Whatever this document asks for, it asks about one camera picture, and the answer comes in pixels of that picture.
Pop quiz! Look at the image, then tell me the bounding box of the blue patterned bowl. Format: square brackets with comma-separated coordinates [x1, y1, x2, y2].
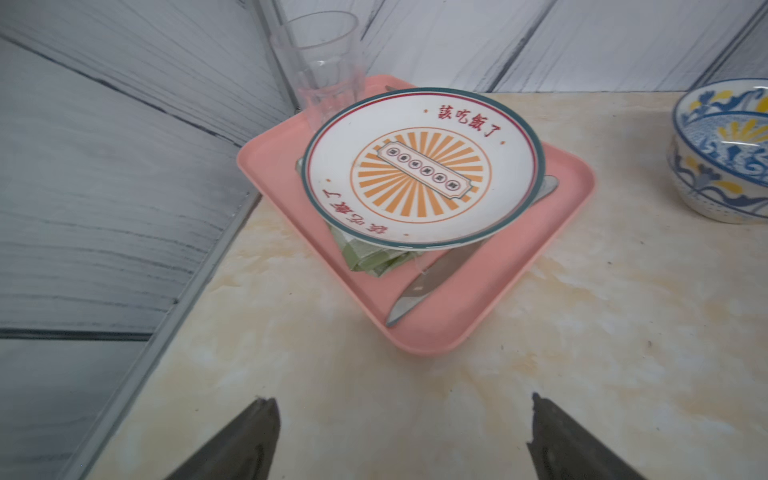
[667, 78, 767, 224]

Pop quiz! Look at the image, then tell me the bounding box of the white plate orange sunburst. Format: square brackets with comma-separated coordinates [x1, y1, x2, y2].
[300, 88, 546, 251]

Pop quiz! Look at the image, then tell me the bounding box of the clear drinking glass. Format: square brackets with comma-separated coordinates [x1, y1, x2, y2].
[275, 10, 365, 131]

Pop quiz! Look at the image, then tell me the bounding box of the green folded napkin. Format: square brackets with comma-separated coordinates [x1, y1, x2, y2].
[329, 225, 420, 278]

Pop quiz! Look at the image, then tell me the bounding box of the silver table knife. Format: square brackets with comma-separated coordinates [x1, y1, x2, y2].
[374, 175, 560, 329]

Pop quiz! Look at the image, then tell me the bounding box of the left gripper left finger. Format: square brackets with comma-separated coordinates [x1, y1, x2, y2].
[166, 398, 281, 480]

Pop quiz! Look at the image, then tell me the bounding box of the left metal frame post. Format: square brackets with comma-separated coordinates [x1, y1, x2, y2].
[245, 0, 301, 113]

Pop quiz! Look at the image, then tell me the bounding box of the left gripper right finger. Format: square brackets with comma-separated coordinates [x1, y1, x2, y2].
[527, 392, 644, 480]

